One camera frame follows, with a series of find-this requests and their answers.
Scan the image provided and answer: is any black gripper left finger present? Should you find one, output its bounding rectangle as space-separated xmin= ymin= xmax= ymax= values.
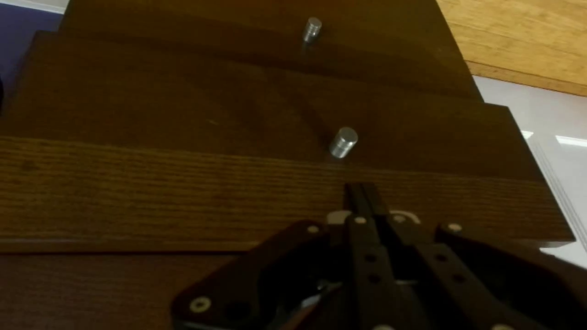
xmin=171 ymin=181 xmax=411 ymax=330

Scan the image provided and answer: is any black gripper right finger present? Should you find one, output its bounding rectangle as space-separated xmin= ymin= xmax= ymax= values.
xmin=362 ymin=181 xmax=587 ymax=330

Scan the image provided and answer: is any brown drawer holding packaged items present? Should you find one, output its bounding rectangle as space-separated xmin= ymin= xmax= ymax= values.
xmin=0 ymin=29 xmax=576 ymax=255

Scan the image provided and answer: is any lowest brown cabinet drawer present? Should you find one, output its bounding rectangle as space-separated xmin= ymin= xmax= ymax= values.
xmin=57 ymin=0 xmax=483 ymax=102

